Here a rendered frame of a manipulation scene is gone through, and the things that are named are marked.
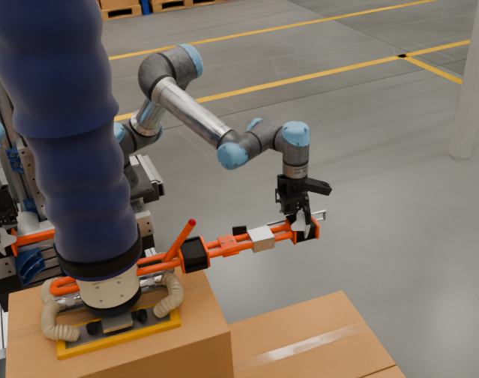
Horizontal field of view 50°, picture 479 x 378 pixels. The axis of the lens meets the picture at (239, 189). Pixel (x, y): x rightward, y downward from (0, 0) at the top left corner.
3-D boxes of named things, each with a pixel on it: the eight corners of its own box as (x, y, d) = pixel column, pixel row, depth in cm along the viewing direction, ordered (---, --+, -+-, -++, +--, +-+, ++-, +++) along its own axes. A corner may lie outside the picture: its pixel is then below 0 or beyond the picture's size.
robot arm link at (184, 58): (111, 135, 198) (154, 45, 155) (141, 121, 207) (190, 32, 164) (129, 160, 197) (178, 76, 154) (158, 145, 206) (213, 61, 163)
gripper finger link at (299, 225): (291, 241, 156) (286, 212, 154) (309, 236, 157) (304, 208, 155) (294, 244, 153) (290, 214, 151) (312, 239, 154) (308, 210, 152)
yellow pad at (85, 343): (58, 361, 138) (53, 349, 135) (57, 334, 146) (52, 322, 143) (181, 327, 146) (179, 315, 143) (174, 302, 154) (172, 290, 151)
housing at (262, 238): (253, 254, 155) (253, 242, 153) (246, 241, 160) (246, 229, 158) (275, 248, 157) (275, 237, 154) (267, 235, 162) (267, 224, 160)
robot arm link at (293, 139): (291, 116, 145) (315, 124, 141) (291, 150, 151) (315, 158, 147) (273, 126, 141) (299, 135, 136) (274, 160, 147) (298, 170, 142)
